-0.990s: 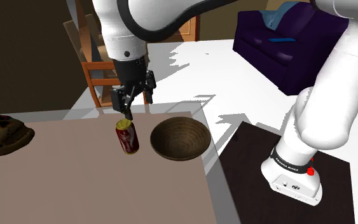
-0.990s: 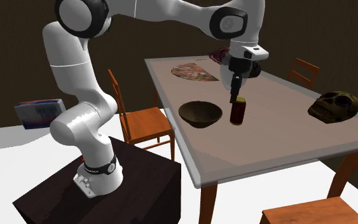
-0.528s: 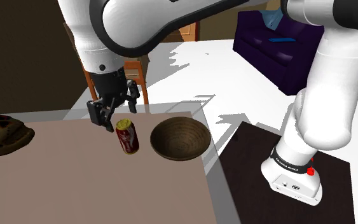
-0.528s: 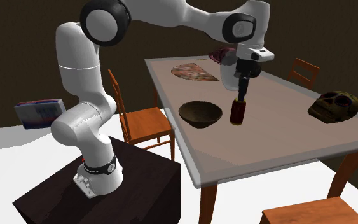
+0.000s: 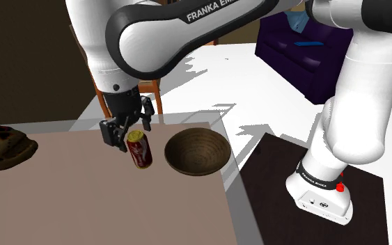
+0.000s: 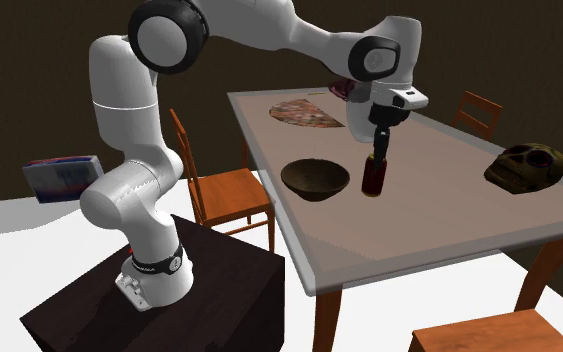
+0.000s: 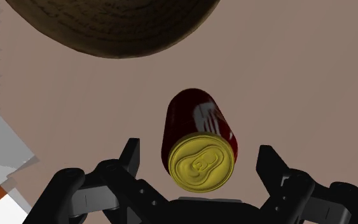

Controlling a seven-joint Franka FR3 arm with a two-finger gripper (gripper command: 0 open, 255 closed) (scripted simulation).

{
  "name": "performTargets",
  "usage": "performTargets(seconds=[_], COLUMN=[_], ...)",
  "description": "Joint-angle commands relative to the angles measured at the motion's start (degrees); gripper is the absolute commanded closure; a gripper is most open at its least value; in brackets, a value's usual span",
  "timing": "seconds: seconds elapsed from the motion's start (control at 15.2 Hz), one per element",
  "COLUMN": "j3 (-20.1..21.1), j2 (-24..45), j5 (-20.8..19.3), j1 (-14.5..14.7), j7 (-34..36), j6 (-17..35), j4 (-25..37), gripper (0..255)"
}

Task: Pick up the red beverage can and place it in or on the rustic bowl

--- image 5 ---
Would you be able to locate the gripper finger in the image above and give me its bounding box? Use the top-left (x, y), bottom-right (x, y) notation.
top-left (139, 96), bottom-right (156, 132)
top-left (99, 116), bottom-right (130, 154)

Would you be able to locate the orange wooden chair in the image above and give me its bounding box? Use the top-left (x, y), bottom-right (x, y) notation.
top-left (69, 24), bottom-right (219, 119)

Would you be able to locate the red soda can gold top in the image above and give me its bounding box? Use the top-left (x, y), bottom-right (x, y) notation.
top-left (126, 129), bottom-right (153, 170)

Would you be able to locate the brown wooden bowl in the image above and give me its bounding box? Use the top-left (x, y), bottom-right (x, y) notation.
top-left (164, 127), bottom-right (232, 177)

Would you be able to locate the brown painted skull figure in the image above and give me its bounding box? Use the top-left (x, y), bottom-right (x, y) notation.
top-left (0, 125), bottom-right (39, 176)

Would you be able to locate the dark purple sofa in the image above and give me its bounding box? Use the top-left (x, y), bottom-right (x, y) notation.
top-left (254, 10), bottom-right (354, 105)

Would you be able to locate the dark robot stand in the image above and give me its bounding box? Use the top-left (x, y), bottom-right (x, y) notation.
top-left (239, 132), bottom-right (390, 245)

